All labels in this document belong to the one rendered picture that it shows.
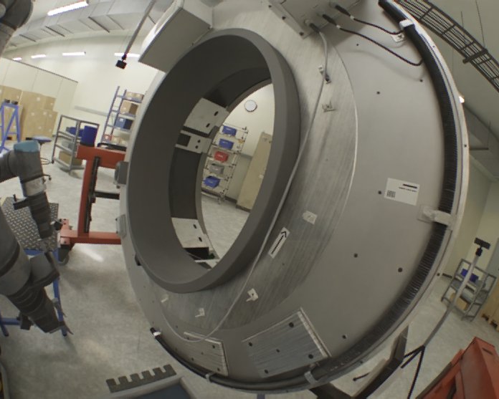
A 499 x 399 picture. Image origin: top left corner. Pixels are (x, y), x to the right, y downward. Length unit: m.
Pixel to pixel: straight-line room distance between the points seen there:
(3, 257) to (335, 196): 0.51
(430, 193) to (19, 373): 1.59
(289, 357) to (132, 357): 1.11
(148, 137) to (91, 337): 1.18
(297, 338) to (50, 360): 1.27
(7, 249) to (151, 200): 0.78
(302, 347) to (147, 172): 0.93
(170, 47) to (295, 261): 0.94
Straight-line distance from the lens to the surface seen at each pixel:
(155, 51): 1.06
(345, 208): 0.35
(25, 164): 0.76
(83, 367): 1.39
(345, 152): 0.37
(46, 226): 0.79
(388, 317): 0.34
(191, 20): 0.96
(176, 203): 1.24
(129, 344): 1.49
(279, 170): 0.36
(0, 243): 0.37
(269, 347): 0.46
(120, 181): 1.19
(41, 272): 0.43
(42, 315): 0.49
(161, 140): 1.09
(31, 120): 7.54
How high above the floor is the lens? 1.20
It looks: 10 degrees down
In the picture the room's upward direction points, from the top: 20 degrees clockwise
